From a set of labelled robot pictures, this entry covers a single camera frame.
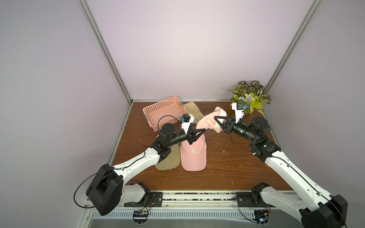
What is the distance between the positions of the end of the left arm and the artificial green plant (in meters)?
0.39

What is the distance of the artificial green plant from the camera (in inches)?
34.4

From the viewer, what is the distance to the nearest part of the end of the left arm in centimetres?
63
